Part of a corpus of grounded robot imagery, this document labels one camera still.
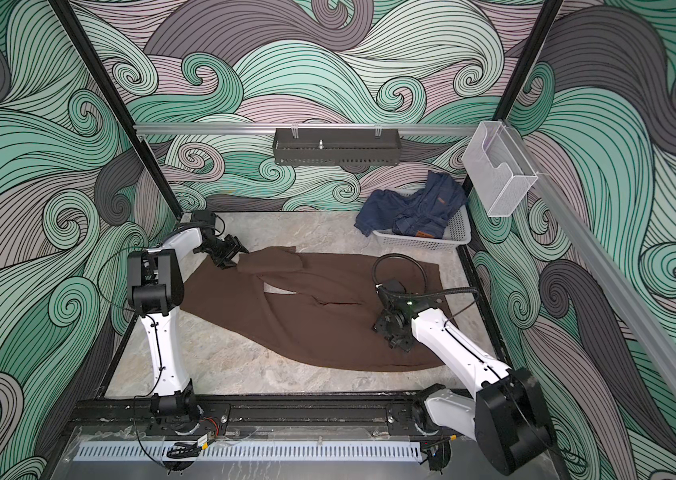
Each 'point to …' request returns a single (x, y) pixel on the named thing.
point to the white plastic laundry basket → (455, 232)
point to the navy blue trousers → (422, 212)
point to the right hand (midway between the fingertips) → (384, 334)
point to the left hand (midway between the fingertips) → (244, 251)
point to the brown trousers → (312, 307)
